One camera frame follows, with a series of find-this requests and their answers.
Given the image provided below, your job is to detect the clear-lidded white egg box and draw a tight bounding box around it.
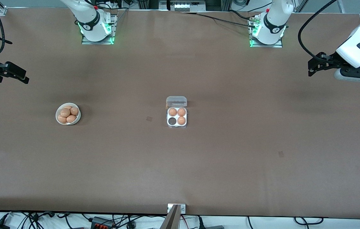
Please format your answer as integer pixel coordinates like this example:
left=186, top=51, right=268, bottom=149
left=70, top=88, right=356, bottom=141
left=166, top=96, right=188, bottom=128

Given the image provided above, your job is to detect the black orange connector box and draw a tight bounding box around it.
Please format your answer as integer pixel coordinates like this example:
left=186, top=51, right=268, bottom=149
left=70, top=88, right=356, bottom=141
left=91, top=217, right=116, bottom=229

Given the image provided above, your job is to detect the white round bowl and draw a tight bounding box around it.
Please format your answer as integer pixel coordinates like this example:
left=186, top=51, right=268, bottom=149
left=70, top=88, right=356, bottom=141
left=55, top=102, right=81, bottom=126

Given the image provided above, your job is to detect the white multi-socket power strip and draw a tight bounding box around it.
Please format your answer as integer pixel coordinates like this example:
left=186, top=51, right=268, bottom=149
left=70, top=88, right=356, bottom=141
left=170, top=0, right=206, bottom=12

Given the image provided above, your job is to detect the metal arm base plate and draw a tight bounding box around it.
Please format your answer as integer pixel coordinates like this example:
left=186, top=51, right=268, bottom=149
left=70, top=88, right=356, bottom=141
left=81, top=14, right=117, bottom=45
left=249, top=16, right=283, bottom=48

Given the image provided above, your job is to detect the short black table cable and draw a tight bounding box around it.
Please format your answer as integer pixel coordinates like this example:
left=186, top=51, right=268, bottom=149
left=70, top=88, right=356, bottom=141
left=229, top=10, right=255, bottom=20

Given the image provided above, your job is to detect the long black table cable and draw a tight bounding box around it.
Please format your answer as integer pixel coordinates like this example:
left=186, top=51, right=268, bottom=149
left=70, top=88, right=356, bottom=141
left=180, top=12, right=257, bottom=28

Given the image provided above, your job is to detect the black looped floor cable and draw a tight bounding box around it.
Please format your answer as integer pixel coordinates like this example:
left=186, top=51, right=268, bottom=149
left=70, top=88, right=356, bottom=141
left=294, top=216, right=324, bottom=225

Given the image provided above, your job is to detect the silver camera mount bracket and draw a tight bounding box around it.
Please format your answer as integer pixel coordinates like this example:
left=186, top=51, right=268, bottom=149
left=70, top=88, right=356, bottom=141
left=168, top=204, right=186, bottom=214

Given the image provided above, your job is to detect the grey camera support bar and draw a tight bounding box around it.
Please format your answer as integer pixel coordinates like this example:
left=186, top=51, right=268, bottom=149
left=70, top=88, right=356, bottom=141
left=159, top=205, right=180, bottom=229

